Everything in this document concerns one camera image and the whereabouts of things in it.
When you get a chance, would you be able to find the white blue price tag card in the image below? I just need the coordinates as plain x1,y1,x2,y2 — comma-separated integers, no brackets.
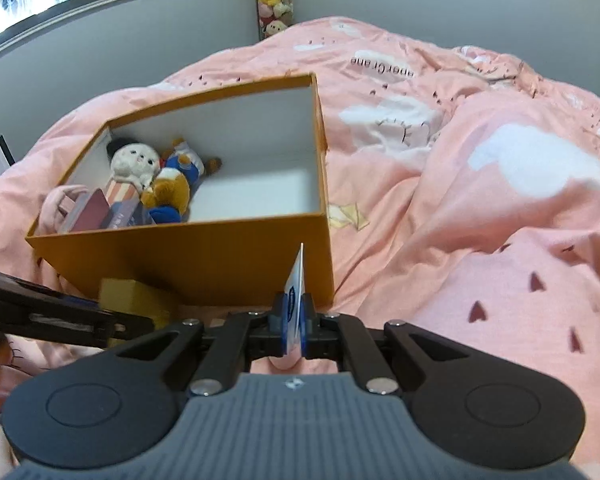
280,243,306,358

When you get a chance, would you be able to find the pink fabric pouch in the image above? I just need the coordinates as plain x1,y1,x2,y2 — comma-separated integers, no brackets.
35,184,88,235

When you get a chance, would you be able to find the gold yellow box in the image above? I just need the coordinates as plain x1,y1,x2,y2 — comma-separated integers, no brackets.
98,278,178,328

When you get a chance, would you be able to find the dark grey box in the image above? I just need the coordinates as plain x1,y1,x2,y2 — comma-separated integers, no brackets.
99,206,118,230

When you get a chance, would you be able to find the white bunny plush striped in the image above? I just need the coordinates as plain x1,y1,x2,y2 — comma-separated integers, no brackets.
104,138,160,205

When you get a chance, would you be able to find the brown white dog plush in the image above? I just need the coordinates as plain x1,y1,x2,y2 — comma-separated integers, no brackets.
140,167,190,224

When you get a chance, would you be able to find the orange cardboard box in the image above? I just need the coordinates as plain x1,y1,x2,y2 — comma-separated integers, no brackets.
27,74,335,307

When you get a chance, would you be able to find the pink printed duvet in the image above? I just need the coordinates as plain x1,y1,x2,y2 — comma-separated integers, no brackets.
0,18,600,479

